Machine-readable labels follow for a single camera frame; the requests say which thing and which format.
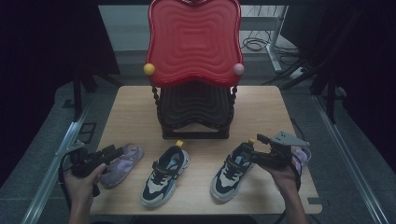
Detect person's left hand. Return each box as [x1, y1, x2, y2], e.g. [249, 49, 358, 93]
[64, 163, 107, 208]

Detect aluminium floor rail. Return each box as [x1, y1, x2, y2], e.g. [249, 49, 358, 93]
[312, 94, 390, 224]
[21, 92, 94, 224]

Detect red and black shoe rack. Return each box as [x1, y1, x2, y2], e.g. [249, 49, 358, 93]
[143, 0, 246, 140]

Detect black metal stand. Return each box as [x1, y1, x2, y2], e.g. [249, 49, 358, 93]
[262, 59, 345, 125]
[72, 62, 123, 123]

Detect white metal desk frame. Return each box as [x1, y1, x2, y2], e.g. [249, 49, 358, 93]
[241, 5, 289, 74]

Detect white power strip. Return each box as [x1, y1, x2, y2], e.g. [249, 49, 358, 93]
[289, 66, 305, 80]

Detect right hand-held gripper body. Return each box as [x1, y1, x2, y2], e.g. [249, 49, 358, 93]
[252, 131, 311, 169]

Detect coiled black floor cables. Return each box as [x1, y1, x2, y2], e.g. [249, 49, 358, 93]
[241, 30, 300, 67]

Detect person's right hand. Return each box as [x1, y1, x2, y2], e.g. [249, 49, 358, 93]
[262, 164, 301, 195]

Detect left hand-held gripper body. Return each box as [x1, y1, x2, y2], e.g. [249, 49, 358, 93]
[55, 139, 108, 179]

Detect black and white sneaker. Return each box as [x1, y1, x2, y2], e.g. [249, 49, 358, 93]
[210, 138, 260, 203]
[140, 140, 191, 208]

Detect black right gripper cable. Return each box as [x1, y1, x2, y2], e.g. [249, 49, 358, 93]
[288, 153, 304, 192]

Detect purple sandal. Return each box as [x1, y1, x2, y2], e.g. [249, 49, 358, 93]
[290, 146, 312, 175]
[99, 143, 145, 189]

